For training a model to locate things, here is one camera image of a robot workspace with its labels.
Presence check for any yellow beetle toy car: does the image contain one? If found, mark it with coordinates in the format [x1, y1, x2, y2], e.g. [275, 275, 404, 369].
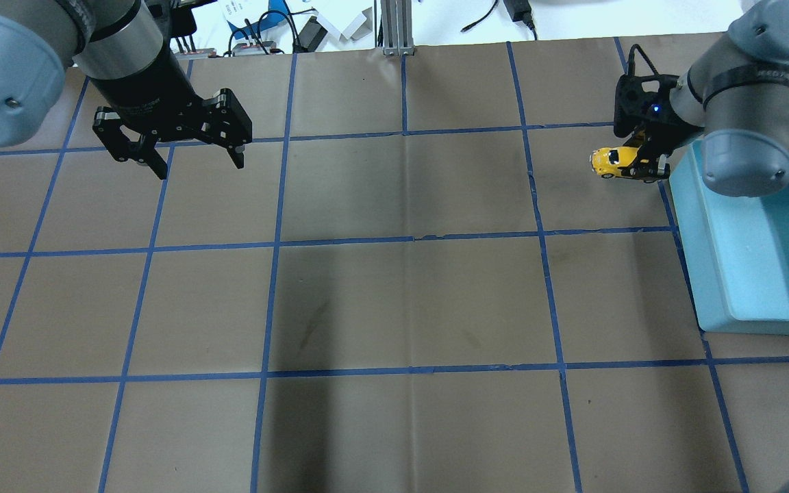
[590, 146, 649, 180]

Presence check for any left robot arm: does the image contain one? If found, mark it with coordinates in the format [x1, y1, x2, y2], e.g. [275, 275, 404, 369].
[0, 1, 253, 180]

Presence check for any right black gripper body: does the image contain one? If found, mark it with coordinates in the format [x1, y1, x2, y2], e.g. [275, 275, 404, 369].
[614, 74, 702, 162]

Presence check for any light blue plastic bin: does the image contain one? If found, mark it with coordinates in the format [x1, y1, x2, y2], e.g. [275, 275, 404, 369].
[669, 142, 789, 335]

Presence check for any black power adapter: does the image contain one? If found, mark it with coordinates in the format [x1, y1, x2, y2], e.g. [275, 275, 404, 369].
[502, 0, 532, 24]

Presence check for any aluminium frame post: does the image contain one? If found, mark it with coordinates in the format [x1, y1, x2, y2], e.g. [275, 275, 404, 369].
[377, 0, 414, 57]

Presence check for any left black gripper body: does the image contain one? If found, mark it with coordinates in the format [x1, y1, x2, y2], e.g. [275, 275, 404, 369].
[90, 52, 203, 142]

